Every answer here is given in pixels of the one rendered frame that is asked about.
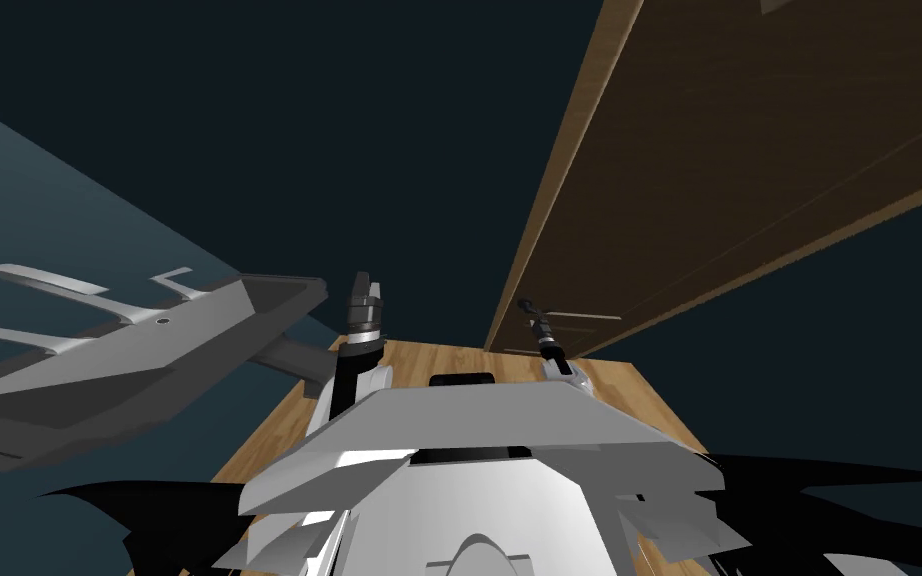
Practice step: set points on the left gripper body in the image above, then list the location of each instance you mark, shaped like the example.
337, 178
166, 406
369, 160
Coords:
365, 316

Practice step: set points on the brown wooden door leaf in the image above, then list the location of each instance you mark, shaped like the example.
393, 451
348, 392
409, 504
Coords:
733, 160

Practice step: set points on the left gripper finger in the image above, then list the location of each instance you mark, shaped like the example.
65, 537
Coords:
376, 291
362, 286

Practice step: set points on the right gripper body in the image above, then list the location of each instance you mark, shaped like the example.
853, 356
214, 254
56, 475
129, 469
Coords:
541, 326

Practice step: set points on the grey washbasin with tap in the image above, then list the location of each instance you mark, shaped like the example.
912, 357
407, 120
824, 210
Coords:
149, 368

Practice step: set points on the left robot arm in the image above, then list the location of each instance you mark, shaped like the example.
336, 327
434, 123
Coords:
349, 384

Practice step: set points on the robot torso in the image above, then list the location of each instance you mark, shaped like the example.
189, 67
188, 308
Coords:
477, 424

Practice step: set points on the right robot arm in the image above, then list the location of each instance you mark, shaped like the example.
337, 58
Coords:
566, 370

